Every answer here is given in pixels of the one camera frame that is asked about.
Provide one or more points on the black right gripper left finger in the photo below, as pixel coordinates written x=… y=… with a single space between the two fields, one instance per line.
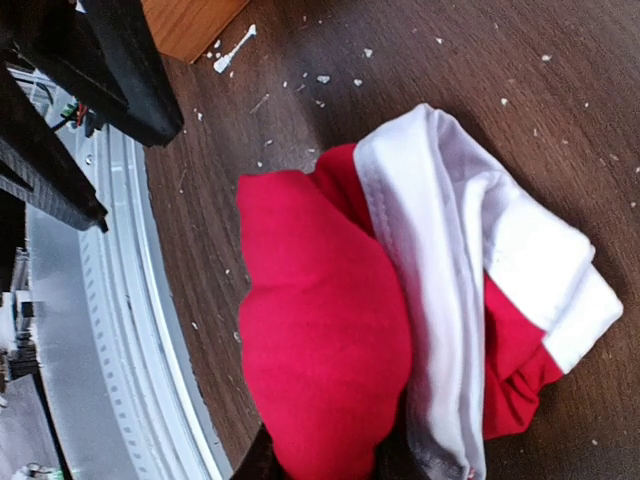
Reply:
x=260 y=462

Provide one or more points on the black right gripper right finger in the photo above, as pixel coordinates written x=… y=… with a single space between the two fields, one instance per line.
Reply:
x=396 y=461

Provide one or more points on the red white underwear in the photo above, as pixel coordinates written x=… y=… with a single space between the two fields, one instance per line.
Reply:
x=408 y=282

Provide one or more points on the wooden compartment tray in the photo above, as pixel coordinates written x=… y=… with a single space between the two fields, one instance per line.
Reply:
x=184 y=29

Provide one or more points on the front aluminium rail frame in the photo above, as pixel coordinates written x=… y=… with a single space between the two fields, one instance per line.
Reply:
x=117 y=377

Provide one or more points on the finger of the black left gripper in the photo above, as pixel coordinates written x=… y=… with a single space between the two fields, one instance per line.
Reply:
x=36 y=167
x=145 y=107

